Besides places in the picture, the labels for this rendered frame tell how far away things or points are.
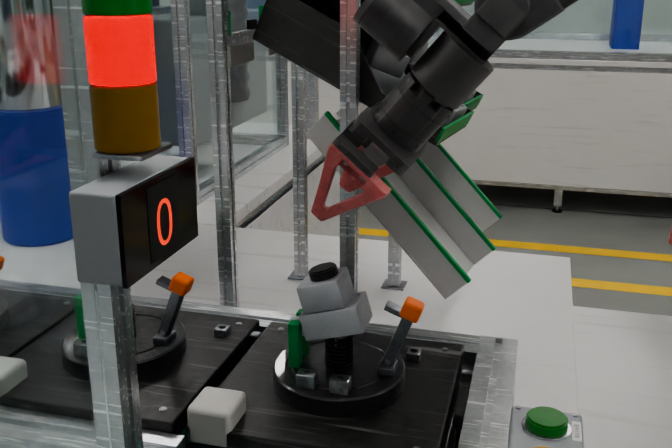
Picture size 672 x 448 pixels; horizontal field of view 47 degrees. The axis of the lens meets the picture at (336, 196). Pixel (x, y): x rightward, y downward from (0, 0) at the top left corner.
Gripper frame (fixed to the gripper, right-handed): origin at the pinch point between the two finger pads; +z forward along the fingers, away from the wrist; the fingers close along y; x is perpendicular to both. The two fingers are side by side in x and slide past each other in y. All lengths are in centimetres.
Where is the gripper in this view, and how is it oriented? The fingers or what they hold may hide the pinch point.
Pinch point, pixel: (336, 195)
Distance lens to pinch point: 77.3
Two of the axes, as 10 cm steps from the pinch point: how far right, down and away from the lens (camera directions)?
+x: 7.3, 6.8, -0.1
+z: -6.2, 6.8, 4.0
